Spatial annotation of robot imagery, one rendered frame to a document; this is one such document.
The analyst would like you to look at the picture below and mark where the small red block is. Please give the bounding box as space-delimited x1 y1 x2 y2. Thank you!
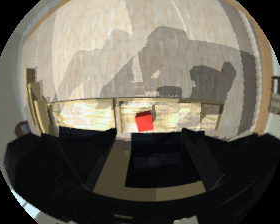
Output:
136 111 153 132

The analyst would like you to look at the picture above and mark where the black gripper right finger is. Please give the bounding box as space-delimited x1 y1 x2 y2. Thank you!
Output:
181 128 257 192

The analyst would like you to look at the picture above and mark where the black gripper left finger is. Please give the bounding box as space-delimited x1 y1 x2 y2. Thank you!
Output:
40 127 117 192

